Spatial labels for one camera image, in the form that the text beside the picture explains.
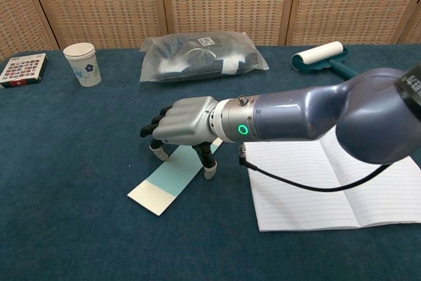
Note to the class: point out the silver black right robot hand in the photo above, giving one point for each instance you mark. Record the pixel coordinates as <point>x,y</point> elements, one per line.
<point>184,119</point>

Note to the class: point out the light blue tasselled bookmark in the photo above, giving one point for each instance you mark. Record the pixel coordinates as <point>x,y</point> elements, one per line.
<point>171,179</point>

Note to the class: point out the plastic bag with black clothing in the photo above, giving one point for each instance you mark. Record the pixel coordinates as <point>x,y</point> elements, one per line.
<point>197,60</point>

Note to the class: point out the dark blue felt table cover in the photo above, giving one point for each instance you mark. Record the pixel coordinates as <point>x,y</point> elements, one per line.
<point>82,162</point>

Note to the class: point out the white flower print paper cup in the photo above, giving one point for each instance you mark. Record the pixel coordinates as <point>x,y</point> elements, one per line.
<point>84,67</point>

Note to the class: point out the open lined white notebook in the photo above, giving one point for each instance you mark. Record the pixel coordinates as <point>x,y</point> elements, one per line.
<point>296,202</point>

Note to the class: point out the teal lint roller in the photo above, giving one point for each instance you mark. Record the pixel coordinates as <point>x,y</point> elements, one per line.
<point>315,55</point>

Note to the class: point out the colourful picture card box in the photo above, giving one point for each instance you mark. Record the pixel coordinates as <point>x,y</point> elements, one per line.
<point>23,68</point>

